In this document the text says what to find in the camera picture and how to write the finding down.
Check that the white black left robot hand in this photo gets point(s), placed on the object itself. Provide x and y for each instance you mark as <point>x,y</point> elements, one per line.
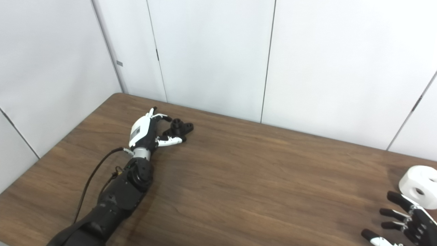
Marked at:
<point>138,131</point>

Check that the black flanged holder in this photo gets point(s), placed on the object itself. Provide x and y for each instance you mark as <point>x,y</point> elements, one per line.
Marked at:
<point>179,127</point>

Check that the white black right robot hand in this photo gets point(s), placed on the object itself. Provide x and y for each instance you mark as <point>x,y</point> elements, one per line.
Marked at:
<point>421,225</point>

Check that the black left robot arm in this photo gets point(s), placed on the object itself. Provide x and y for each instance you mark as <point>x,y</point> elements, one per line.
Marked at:
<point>119,194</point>

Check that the round white piece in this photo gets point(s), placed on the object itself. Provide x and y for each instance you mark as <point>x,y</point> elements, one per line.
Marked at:
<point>418,181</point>

